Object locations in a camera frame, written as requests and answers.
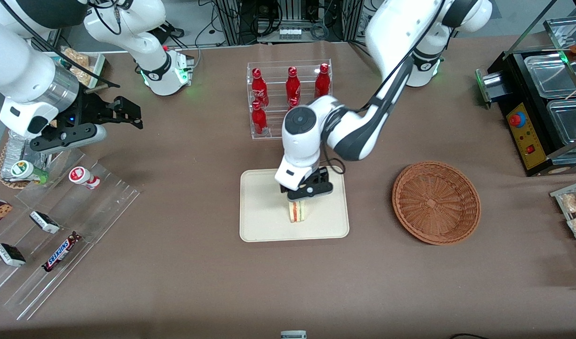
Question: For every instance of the grey white device edge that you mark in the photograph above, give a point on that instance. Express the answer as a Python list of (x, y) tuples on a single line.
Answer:
[(293, 334)]

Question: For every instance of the clear plastic food container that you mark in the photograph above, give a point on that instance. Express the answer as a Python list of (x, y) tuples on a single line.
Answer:
[(570, 122), (549, 75)]

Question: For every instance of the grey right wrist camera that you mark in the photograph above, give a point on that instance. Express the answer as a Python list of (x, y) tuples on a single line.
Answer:
[(76, 136)]

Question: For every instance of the black white snack bar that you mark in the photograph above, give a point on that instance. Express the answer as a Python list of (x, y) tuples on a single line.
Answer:
[(44, 222), (10, 254)]

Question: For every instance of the red capped yogurt bottle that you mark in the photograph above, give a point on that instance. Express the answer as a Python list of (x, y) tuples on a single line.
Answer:
[(80, 175)]

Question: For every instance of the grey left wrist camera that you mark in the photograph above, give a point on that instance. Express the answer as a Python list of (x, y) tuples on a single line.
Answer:
[(311, 190)]

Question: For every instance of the Snickers chocolate bar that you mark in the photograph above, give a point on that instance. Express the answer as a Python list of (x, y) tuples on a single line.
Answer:
[(59, 253)]

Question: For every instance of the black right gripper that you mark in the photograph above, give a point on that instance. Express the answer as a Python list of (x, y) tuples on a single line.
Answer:
[(91, 109)]

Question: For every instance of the brown round wicker basket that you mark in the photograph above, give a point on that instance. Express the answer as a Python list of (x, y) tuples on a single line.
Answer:
[(434, 202)]

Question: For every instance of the crinkled clear plastic bottle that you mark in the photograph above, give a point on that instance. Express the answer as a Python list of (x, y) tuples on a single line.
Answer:
[(21, 150)]

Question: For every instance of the aluminium equipment frame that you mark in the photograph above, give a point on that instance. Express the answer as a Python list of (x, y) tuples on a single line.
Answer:
[(229, 23)]

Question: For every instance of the red cola bottle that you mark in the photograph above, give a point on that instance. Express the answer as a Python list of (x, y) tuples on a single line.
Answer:
[(259, 87), (293, 102), (322, 80), (259, 120), (293, 84)]

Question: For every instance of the clear acrylic bottle rack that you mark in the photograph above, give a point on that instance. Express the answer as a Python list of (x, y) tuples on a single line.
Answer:
[(273, 75)]

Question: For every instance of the triangular sandwich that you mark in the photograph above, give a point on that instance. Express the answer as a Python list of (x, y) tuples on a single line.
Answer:
[(297, 212)]

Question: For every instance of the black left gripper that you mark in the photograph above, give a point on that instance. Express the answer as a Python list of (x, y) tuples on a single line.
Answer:
[(320, 177)]

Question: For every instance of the beige rectangular tray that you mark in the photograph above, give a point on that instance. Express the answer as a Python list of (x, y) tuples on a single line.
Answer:
[(264, 212)]

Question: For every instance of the white power strip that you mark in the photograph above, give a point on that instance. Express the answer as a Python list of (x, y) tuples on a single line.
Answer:
[(290, 34)]

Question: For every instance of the white bread tray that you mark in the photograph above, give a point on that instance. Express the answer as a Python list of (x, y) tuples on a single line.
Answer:
[(97, 66)]

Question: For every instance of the metal box with green light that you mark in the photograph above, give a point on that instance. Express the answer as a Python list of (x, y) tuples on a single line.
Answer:
[(490, 87)]

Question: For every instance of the brown packed bread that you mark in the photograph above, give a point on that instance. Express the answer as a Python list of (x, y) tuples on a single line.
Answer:
[(78, 59)]

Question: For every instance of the green capped yogurt bottle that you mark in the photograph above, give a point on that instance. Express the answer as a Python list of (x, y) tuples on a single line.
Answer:
[(23, 169)]

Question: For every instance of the small brown wicker basket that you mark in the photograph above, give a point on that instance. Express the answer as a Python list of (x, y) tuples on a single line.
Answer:
[(2, 165)]

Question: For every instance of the clear acrylic stepped stand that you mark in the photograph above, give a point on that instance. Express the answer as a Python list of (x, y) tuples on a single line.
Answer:
[(104, 202)]

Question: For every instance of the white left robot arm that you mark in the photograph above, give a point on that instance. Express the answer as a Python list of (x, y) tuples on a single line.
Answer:
[(302, 141)]

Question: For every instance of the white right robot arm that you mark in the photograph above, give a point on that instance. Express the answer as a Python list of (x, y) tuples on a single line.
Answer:
[(33, 70)]

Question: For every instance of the black food warmer machine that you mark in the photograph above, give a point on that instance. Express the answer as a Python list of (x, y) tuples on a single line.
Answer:
[(514, 70)]

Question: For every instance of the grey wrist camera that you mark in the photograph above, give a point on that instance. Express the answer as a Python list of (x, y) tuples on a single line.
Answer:
[(311, 190), (76, 136)]

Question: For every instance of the red emergency stop button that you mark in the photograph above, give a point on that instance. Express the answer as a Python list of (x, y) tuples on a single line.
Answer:
[(517, 120)]

